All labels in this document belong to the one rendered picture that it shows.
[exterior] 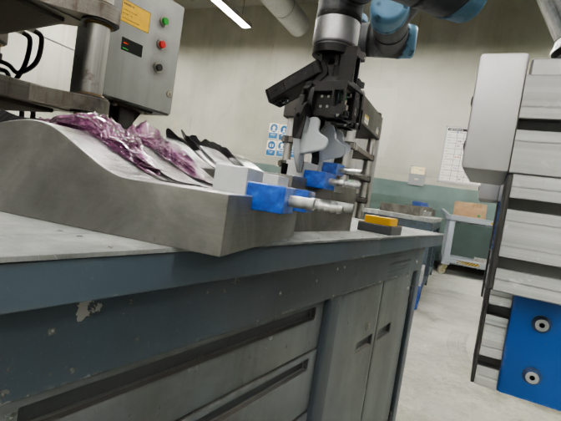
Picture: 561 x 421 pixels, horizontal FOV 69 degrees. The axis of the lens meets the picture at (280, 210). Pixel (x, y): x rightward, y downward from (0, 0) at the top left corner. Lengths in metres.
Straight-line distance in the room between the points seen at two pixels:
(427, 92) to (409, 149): 0.95
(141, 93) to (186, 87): 7.65
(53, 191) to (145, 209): 0.10
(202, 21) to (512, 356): 9.22
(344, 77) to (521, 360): 0.47
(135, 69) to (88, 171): 1.11
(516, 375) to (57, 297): 0.36
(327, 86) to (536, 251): 0.43
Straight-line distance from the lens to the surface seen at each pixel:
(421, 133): 7.18
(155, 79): 1.57
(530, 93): 0.36
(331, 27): 0.72
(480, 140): 0.36
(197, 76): 9.08
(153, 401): 0.52
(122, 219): 0.40
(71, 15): 1.35
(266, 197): 0.40
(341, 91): 0.69
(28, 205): 0.48
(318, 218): 0.74
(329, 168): 0.99
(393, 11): 0.90
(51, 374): 0.41
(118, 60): 1.48
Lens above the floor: 0.87
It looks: 3 degrees down
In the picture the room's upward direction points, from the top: 9 degrees clockwise
